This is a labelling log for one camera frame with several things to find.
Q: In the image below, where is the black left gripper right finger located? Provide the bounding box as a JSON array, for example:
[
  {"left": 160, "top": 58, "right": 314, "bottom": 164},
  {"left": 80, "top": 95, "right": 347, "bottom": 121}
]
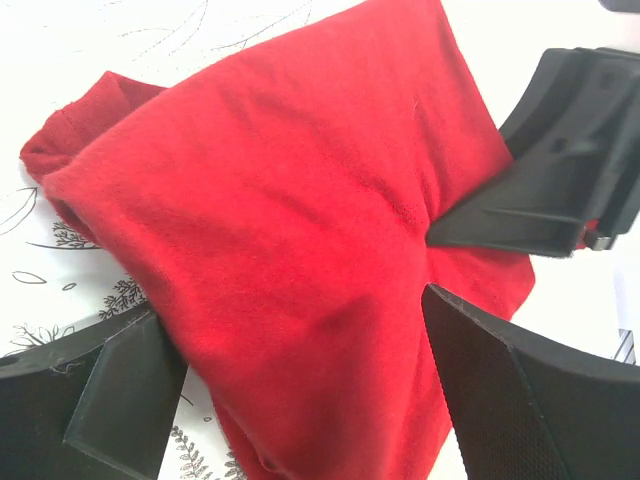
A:
[{"left": 422, "top": 284, "right": 639, "bottom": 480}]

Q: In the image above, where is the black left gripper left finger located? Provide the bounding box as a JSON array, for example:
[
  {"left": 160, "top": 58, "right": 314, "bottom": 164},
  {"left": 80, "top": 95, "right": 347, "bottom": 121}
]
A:
[{"left": 1, "top": 309, "right": 187, "bottom": 480}]

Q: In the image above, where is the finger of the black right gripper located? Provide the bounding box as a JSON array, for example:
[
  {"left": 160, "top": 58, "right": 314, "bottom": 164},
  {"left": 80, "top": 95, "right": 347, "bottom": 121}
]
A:
[{"left": 426, "top": 48, "right": 639, "bottom": 258}]

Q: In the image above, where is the red t shirt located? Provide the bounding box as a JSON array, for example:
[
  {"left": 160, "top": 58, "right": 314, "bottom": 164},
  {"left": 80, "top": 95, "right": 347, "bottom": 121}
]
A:
[{"left": 20, "top": 0, "right": 535, "bottom": 479}]

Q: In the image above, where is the floral patterned table mat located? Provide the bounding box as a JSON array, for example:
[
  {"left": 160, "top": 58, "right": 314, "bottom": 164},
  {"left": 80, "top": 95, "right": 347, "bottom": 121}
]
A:
[{"left": 1, "top": 1, "right": 639, "bottom": 479}]

